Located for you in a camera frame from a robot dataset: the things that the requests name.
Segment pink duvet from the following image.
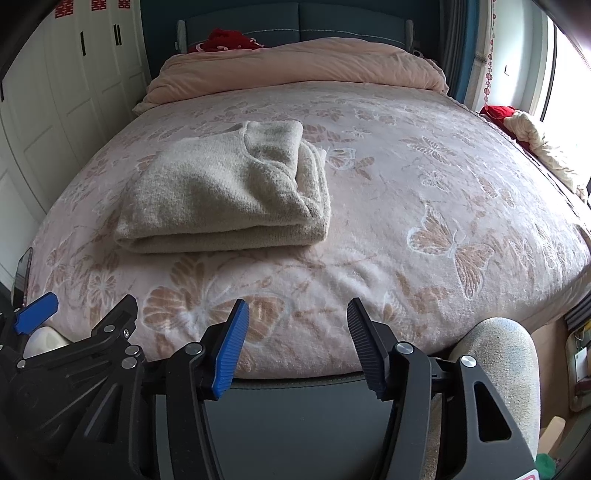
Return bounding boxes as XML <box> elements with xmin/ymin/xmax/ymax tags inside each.
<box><xmin>133</xmin><ymin>38</ymin><xmax>451</xmax><ymax>114</ymax></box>

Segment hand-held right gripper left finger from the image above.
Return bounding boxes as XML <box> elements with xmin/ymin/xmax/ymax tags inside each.
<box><xmin>69</xmin><ymin>299</ymin><xmax>250</xmax><ymax>480</ymax></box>

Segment red cloth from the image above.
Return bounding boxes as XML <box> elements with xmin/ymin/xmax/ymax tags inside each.
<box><xmin>480</xmin><ymin>105</ymin><xmax>518</xmax><ymax>125</ymax></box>

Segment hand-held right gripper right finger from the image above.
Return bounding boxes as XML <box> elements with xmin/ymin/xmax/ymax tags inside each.
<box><xmin>347</xmin><ymin>298</ymin><xmax>539</xmax><ymax>480</ymax></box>

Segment green cloth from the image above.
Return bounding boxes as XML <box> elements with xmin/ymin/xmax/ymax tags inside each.
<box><xmin>536</xmin><ymin>455</ymin><xmax>560</xmax><ymax>480</ymax></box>

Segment pink butterfly blanket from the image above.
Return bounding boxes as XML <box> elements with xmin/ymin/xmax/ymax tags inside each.
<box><xmin>28</xmin><ymin>80</ymin><xmax>591</xmax><ymax>381</ymax></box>

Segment teal padded headboard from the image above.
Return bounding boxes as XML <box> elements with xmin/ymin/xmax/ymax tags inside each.
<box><xmin>175</xmin><ymin>2</ymin><xmax>416</xmax><ymax>54</ymax></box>

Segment white rounded object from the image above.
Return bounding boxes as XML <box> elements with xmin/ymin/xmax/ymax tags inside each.
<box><xmin>23</xmin><ymin>325</ymin><xmax>70</xmax><ymax>358</ymax></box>

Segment red pillow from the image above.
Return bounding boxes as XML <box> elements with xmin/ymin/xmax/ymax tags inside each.
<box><xmin>188</xmin><ymin>28</ymin><xmax>266</xmax><ymax>53</ymax></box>

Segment white patterned curtain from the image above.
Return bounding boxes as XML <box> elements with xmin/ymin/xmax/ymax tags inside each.
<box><xmin>466</xmin><ymin>0</ymin><xmax>502</xmax><ymax>114</ymax></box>

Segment white wardrobe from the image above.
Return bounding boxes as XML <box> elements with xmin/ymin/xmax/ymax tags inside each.
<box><xmin>0</xmin><ymin>0</ymin><xmax>153</xmax><ymax>287</ymax></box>

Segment window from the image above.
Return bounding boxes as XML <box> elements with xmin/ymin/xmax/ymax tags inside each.
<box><xmin>531</xmin><ymin>9</ymin><xmax>591</xmax><ymax>185</ymax></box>

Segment cream knit sweater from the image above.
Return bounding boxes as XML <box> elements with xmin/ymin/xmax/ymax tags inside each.
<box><xmin>113</xmin><ymin>119</ymin><xmax>332</xmax><ymax>254</ymax></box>

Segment cream crumpled cloth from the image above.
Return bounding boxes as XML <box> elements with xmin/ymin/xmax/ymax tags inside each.
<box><xmin>503</xmin><ymin>110</ymin><xmax>589</xmax><ymax>204</ymax></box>

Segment person's grey trouser leg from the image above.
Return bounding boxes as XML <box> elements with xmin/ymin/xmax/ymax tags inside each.
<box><xmin>450</xmin><ymin>318</ymin><xmax>541</xmax><ymax>462</ymax></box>

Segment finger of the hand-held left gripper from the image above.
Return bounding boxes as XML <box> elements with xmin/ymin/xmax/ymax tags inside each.
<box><xmin>90</xmin><ymin>295</ymin><xmax>139</xmax><ymax>348</ymax></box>
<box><xmin>13</xmin><ymin>293</ymin><xmax>60</xmax><ymax>336</ymax></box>

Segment grey curtain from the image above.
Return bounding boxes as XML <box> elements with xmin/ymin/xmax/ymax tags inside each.
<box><xmin>438</xmin><ymin>0</ymin><xmax>469</xmax><ymax>102</ymax></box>

